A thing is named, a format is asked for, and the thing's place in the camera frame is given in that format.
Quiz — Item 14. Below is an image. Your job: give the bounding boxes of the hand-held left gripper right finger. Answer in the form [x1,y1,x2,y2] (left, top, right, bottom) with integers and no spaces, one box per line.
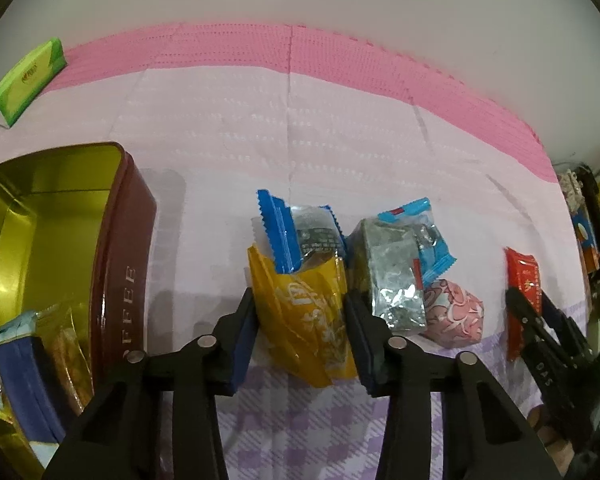
[342,292,564,480]

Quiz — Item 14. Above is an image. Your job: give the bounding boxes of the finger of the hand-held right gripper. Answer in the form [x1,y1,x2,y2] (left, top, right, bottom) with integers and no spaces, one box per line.
[505,288,557,362]
[541,293,595,362]

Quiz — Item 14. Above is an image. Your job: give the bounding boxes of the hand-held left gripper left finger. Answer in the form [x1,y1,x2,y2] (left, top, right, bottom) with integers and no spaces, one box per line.
[42,287,259,480]

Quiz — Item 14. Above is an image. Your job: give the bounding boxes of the red snack packet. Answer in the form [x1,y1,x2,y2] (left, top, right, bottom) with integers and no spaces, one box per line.
[503,247,544,364]

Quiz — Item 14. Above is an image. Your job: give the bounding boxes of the pink patterned snack packet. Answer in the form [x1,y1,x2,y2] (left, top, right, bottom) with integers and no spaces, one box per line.
[422,278,486,349]

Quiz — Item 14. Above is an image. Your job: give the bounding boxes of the silver snack packet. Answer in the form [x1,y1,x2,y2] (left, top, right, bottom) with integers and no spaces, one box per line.
[349,217,429,337]

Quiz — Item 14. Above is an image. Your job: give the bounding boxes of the light blue snack packet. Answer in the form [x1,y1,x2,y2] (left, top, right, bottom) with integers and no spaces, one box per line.
[377,198,456,289]

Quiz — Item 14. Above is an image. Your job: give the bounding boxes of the blue wrapper dark snack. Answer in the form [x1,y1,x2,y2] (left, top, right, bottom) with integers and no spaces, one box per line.
[252,188,349,276]

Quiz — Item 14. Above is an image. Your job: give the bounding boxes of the maroon tin box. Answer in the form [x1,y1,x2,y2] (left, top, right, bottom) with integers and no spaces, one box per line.
[0,142,159,480]

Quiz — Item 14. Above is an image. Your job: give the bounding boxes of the clear packet orange snack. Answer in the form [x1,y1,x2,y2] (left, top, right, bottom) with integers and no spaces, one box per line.
[35,304,94,412]

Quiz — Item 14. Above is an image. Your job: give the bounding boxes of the dark blue snack packet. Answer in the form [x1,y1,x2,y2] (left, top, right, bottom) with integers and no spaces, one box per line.
[0,309,69,447]

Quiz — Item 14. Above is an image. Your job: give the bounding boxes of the person's right hand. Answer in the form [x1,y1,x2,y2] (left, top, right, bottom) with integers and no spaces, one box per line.
[528,403,577,467]

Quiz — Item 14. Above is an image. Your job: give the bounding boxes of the floral patterned box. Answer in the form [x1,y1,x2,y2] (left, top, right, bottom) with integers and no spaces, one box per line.
[557,167,587,212]

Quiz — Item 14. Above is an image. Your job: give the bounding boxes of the pink foam mat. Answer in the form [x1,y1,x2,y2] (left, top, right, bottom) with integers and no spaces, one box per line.
[54,22,559,184]

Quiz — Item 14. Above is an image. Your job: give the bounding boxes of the green tissue pack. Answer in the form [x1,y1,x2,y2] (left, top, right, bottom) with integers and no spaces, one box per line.
[0,37,69,129]

